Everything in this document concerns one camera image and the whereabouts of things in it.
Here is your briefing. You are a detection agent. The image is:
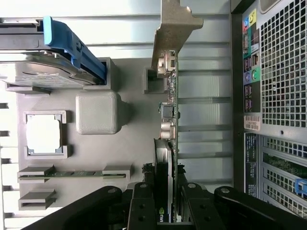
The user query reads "green RAM stick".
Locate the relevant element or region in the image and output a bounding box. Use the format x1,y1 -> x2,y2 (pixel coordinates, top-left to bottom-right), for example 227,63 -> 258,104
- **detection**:
20,170 -> 127,179

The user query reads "coloured rear port panel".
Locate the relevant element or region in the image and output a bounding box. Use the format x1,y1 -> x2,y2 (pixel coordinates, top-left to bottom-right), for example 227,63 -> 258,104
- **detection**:
242,9 -> 261,114

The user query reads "white barcode label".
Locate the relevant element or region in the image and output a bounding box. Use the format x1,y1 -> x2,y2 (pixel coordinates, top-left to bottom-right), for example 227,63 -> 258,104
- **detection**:
243,115 -> 262,131

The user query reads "grey printed parts rack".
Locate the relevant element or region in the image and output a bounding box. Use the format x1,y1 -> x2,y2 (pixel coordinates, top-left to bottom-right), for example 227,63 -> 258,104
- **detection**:
3,57 -> 179,213

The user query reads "hard disk in blue caddy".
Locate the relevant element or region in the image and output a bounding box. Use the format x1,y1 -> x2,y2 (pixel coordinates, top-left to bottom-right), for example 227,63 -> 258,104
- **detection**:
0,16 -> 107,88

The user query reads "blue case latch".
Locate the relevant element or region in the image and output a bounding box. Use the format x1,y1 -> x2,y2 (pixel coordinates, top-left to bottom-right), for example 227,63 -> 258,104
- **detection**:
294,178 -> 305,196

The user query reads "black text label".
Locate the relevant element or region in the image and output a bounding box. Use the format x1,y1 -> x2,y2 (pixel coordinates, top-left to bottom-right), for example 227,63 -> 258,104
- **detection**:
244,133 -> 259,199

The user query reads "silver CPU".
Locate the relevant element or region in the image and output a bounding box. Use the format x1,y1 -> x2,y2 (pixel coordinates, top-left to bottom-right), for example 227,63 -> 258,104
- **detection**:
25,114 -> 62,154

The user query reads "black PC case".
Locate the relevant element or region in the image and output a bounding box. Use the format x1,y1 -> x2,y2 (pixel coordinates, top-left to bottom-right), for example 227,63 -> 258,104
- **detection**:
229,0 -> 307,222

